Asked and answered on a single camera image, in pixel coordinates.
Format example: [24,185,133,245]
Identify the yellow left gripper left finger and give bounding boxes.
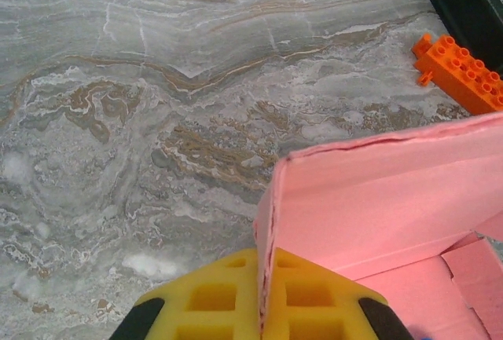
[112,247,263,340]

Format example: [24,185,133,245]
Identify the orange toy brick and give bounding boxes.
[411,33,503,116]

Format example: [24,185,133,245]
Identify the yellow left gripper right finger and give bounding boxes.
[270,247,414,340]

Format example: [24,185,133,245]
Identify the pink paper box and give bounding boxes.
[251,111,503,340]

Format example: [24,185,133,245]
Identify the black grey chessboard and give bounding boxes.
[408,0,503,72]

